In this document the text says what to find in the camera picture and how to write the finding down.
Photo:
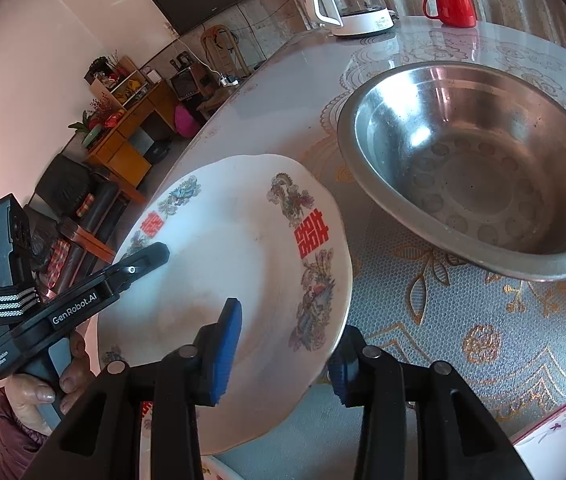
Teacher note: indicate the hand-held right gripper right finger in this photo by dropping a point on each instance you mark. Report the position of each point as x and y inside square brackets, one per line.
[341, 380]

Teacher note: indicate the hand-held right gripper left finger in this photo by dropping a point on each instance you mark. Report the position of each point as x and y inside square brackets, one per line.
[228, 350]

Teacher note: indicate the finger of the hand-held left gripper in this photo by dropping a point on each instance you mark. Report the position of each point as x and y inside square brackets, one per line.
[135, 267]

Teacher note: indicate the large white plate red print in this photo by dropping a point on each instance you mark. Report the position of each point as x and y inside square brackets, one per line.
[263, 260]

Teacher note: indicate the pink floral plate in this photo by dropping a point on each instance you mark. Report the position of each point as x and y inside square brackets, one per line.
[563, 425]

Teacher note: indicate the stainless steel basin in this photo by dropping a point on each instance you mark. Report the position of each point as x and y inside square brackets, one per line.
[463, 160]

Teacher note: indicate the person's left hand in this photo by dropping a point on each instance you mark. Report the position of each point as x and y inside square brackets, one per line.
[33, 395]

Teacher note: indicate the plaid cushion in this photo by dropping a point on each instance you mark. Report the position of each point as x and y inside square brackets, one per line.
[84, 205]

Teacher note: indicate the black leather armchair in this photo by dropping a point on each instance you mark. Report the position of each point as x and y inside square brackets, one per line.
[63, 185]

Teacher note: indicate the wooden desk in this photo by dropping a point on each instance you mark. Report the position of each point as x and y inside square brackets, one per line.
[128, 130]

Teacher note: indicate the potted green plant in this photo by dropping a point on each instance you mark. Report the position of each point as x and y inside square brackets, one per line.
[85, 127]

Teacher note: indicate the pink bag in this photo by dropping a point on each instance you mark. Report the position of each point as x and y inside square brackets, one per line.
[184, 120]

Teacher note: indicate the wooden shelf with ornaments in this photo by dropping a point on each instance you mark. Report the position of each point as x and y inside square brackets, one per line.
[113, 77]

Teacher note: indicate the black speaker box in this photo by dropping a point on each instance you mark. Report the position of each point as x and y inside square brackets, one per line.
[185, 82]

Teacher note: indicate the small white box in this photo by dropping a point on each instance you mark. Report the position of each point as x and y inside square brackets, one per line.
[153, 76]

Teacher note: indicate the white power strip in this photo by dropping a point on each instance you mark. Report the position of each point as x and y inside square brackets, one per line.
[228, 80]

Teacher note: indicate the wooden chair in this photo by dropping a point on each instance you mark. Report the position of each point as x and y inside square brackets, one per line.
[218, 47]

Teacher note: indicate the red mug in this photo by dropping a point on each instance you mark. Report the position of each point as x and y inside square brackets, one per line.
[450, 7]

